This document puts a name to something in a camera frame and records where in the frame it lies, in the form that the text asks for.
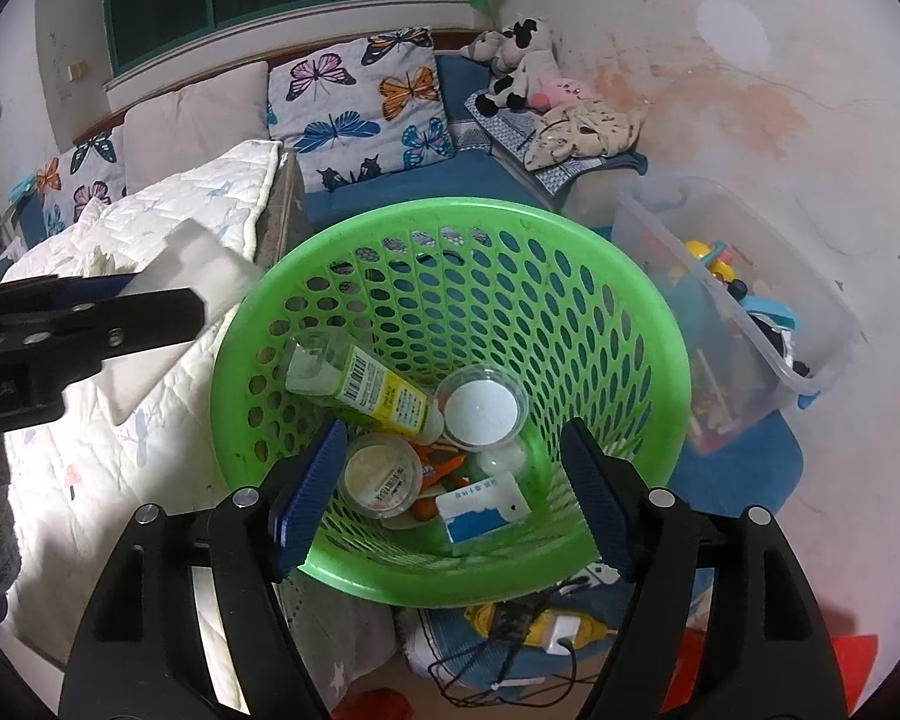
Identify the beige pillow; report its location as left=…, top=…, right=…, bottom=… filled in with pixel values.
left=120, top=60, right=271, bottom=196

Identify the white charger plug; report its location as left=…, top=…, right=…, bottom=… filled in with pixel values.
left=544, top=615, right=582, bottom=652

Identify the pile of colourful toys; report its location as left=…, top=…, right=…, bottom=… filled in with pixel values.
left=641, top=238, right=815, bottom=455

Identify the orange snack wrapper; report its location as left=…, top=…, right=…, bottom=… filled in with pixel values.
left=409, top=442, right=473, bottom=522

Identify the clear plastic bottle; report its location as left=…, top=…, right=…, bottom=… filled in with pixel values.
left=285, top=336, right=445, bottom=436

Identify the green plastic basket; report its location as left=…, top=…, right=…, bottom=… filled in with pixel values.
left=210, top=197, right=692, bottom=610

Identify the butterfly print pillow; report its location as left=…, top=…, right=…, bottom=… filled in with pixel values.
left=266, top=26, right=458, bottom=196
left=34, top=124, right=128, bottom=241

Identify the clear plastic storage box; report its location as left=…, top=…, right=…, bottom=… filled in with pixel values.
left=611, top=176, right=863, bottom=458

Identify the small clear plastic cup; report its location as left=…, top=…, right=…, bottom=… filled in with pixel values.
left=472, top=441, right=530, bottom=475

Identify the white quilted blanket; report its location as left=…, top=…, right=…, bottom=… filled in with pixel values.
left=0, top=139, right=286, bottom=661

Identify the pink plush toy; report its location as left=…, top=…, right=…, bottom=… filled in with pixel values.
left=529, top=75, right=605, bottom=111

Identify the round pudding cup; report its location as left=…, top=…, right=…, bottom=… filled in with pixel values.
left=337, top=433, right=425, bottom=518

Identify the round clear plastic cup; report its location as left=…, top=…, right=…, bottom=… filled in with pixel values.
left=436, top=365, right=527, bottom=451

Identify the red paper piece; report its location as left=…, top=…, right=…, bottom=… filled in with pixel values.
left=831, top=634, right=880, bottom=691
left=356, top=688, right=415, bottom=720

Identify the beige spotted cloth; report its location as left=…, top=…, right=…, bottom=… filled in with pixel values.
left=525, top=97, right=646, bottom=170

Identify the blue white milk carton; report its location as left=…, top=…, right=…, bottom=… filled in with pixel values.
left=435, top=472, right=533, bottom=548

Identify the yellow power strip with cables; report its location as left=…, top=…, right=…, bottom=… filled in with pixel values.
left=427, top=581, right=616, bottom=710

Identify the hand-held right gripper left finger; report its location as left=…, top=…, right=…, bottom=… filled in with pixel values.
left=58, top=418, right=350, bottom=720

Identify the clear plastic lid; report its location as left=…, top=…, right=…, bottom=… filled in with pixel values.
left=101, top=219, right=260, bottom=425

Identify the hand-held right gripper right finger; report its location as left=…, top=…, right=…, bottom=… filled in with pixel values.
left=561, top=416, right=848, bottom=720

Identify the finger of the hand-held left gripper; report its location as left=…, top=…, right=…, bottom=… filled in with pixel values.
left=0, top=287, right=205, bottom=374
left=0, top=274, right=140, bottom=317

